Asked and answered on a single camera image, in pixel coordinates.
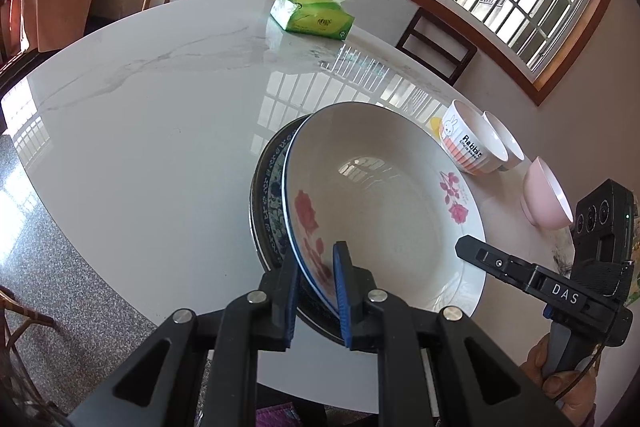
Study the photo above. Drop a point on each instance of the dark wooden chair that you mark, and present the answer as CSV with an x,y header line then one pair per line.
x,y
436,46

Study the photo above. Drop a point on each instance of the wooden chair lower left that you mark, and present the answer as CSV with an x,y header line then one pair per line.
x,y
14,375

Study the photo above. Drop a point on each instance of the large blue patterned plate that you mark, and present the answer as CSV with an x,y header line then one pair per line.
x,y
312,311

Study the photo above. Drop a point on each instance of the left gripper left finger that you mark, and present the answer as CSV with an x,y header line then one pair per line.
x,y
199,369

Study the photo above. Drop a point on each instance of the white bowl blue print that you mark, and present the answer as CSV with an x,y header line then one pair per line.
x,y
515,153

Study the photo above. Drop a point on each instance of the white floral shallow plate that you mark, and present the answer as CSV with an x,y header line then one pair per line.
x,y
364,175

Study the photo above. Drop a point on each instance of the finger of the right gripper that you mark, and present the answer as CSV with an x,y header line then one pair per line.
x,y
504,267

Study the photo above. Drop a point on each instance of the white bowl pink stripe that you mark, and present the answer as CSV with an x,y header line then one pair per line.
x,y
470,141

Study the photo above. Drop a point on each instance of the small blue patterned plate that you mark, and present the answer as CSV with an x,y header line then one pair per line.
x,y
267,222

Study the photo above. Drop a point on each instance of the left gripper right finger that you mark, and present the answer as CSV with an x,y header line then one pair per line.
x,y
434,368

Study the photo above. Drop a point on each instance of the green tissue pack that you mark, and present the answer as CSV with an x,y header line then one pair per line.
x,y
321,18

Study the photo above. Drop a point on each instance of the large pink bowl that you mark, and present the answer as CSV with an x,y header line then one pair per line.
x,y
543,200

